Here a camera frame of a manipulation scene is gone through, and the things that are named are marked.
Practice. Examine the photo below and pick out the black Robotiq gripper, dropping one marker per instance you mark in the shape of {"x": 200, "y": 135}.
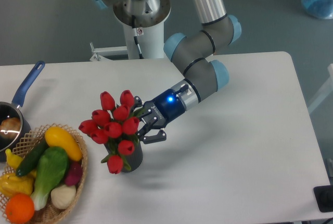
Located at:
{"x": 157, "y": 113}

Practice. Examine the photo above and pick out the red tulip bouquet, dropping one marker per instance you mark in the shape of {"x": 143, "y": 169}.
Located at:
{"x": 113, "y": 124}

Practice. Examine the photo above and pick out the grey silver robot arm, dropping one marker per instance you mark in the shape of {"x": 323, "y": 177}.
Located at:
{"x": 202, "y": 78}

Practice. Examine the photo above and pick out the dark grey ribbed vase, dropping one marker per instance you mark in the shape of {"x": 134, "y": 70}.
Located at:
{"x": 117, "y": 163}

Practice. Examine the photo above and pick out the purple red onion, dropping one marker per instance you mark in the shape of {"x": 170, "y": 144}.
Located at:
{"x": 74, "y": 174}

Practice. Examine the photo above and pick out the yellow squash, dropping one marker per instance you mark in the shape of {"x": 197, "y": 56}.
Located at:
{"x": 59, "y": 137}

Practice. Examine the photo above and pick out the green bok choy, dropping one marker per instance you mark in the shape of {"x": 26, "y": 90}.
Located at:
{"x": 51, "y": 169}

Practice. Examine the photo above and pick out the white garlic bulb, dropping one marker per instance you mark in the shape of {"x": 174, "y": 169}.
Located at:
{"x": 63, "y": 196}

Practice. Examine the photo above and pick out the green cucumber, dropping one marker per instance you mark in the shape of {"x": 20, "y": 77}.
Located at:
{"x": 30, "y": 161}

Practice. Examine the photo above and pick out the brown bread roll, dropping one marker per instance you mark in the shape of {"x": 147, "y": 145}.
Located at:
{"x": 10, "y": 128}

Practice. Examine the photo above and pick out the yellow banana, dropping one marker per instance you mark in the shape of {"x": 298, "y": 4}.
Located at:
{"x": 13, "y": 160}

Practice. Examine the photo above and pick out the yellow bumpy gourd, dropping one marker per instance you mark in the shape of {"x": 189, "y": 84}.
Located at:
{"x": 12, "y": 185}

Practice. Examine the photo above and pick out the orange fruit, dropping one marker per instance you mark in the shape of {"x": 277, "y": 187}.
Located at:
{"x": 20, "y": 208}

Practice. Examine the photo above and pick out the black device at edge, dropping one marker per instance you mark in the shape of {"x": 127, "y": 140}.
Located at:
{"x": 323, "y": 195}

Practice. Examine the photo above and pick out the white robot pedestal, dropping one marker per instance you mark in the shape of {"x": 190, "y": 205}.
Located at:
{"x": 143, "y": 26}

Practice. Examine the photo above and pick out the blue handled saucepan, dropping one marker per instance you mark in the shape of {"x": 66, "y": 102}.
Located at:
{"x": 12, "y": 109}

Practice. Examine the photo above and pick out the white frame at right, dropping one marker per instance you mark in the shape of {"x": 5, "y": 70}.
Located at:
{"x": 323, "y": 92}

